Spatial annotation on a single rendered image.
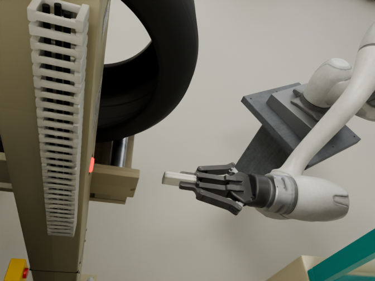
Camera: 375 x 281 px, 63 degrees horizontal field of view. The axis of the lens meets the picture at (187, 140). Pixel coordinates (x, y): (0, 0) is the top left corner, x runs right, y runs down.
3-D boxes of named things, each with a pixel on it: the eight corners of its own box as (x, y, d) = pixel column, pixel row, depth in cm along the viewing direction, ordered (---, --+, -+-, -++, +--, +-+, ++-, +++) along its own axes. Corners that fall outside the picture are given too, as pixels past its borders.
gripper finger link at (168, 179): (192, 185, 69) (192, 188, 68) (161, 181, 67) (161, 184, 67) (196, 178, 67) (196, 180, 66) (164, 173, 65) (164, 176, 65)
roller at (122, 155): (104, 173, 79) (106, 183, 82) (121, 172, 79) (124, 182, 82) (119, 86, 102) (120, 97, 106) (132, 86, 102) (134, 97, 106)
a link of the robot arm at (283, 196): (302, 202, 66) (277, 198, 65) (281, 221, 73) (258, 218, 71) (291, 168, 72) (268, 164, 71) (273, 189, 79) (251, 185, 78)
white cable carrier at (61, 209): (73, 237, 63) (83, 21, 29) (47, 235, 62) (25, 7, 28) (77, 217, 66) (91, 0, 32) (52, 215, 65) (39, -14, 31)
